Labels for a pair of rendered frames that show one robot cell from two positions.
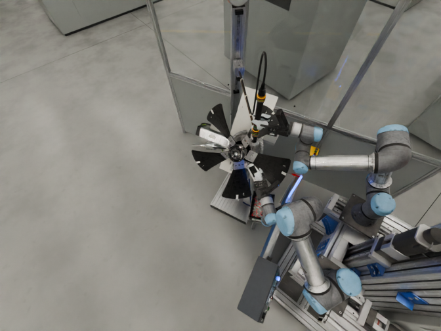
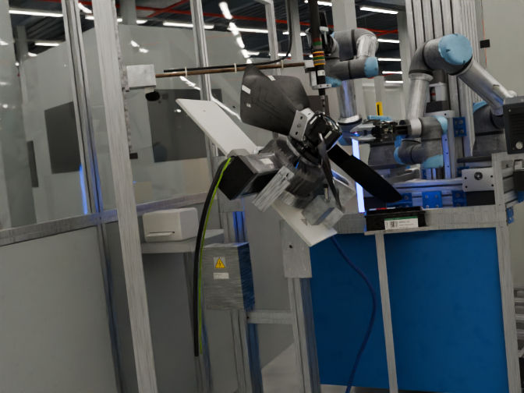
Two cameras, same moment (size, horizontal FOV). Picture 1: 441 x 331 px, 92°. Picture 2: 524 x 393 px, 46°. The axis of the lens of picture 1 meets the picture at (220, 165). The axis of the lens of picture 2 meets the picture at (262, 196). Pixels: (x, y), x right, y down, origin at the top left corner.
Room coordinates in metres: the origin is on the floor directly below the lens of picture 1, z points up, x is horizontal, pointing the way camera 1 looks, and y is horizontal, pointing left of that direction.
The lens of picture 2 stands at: (1.27, 1.96, 1.13)
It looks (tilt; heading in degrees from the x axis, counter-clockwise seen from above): 4 degrees down; 264
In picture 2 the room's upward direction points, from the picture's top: 6 degrees counter-clockwise
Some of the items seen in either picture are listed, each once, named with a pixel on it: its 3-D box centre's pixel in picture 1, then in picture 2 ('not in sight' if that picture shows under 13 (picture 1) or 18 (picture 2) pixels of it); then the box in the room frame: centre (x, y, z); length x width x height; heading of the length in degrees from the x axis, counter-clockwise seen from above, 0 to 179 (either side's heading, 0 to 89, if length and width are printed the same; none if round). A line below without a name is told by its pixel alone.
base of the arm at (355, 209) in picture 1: (367, 212); (383, 153); (0.38, -0.90, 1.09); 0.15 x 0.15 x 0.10
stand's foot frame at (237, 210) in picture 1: (239, 192); not in sight; (1.03, -0.21, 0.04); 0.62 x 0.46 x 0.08; 148
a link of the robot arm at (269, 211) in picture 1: (270, 214); (430, 127); (0.38, -0.28, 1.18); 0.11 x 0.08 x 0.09; 5
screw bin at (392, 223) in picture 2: (261, 207); (394, 219); (0.55, -0.29, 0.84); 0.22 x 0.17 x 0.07; 164
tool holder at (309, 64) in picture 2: (254, 136); (317, 75); (0.80, -0.22, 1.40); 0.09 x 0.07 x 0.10; 3
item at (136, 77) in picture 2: (238, 67); (139, 77); (1.42, -0.18, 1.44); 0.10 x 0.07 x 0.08; 3
